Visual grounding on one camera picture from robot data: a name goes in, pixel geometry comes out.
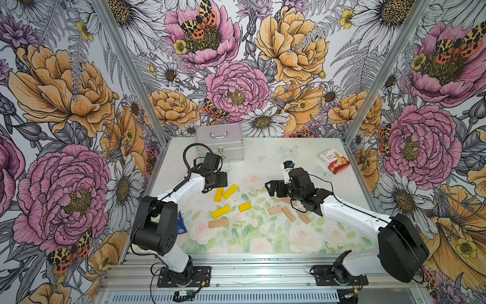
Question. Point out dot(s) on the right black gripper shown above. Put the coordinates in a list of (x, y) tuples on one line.
[(281, 184)]

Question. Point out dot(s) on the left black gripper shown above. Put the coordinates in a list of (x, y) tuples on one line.
[(222, 180)]

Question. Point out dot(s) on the yellow short block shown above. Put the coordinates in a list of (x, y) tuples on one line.
[(245, 207), (219, 195)]

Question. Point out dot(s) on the yellow long block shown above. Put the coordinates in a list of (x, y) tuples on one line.
[(230, 191), (221, 212)]

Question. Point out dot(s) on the wooden block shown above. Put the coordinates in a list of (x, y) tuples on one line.
[(304, 217), (275, 210), (214, 224)]

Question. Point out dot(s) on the wooden block diagonal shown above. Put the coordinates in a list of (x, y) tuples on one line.
[(290, 216)]

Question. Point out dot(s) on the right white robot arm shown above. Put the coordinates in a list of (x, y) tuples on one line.
[(401, 252)]

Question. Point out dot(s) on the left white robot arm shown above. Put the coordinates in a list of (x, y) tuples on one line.
[(155, 225)]

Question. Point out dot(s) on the silver metal case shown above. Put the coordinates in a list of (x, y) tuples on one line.
[(225, 140)]

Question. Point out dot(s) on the blue card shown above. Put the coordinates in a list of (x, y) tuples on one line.
[(181, 228)]

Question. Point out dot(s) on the red white snack box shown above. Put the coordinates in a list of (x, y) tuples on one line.
[(334, 161)]

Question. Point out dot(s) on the small green circuit board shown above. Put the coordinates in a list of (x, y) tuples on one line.
[(180, 295)]

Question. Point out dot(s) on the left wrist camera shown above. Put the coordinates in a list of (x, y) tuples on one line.
[(212, 162)]

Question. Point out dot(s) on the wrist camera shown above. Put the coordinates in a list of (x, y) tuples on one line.
[(287, 167), (212, 162)]

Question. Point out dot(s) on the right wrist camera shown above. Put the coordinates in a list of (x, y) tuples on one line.
[(287, 167)]

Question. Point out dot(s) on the aluminium front rail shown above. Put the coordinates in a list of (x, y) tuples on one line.
[(233, 271)]

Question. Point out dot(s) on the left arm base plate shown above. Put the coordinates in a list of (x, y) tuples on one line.
[(194, 277)]

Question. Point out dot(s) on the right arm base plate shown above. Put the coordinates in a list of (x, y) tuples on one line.
[(329, 275)]

